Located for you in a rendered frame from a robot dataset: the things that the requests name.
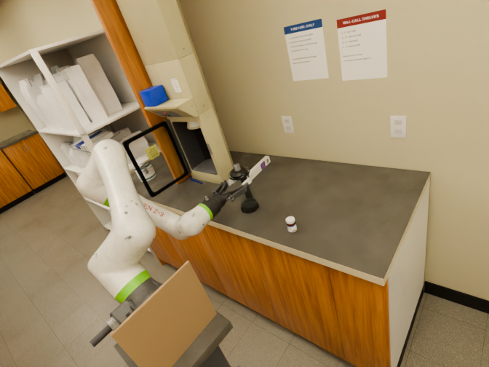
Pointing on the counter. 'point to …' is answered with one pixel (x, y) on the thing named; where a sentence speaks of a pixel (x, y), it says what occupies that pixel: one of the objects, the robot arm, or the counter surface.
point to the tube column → (157, 29)
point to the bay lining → (192, 143)
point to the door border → (134, 163)
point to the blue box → (153, 96)
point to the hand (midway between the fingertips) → (240, 180)
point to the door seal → (138, 167)
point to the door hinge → (178, 145)
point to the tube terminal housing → (180, 68)
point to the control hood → (185, 106)
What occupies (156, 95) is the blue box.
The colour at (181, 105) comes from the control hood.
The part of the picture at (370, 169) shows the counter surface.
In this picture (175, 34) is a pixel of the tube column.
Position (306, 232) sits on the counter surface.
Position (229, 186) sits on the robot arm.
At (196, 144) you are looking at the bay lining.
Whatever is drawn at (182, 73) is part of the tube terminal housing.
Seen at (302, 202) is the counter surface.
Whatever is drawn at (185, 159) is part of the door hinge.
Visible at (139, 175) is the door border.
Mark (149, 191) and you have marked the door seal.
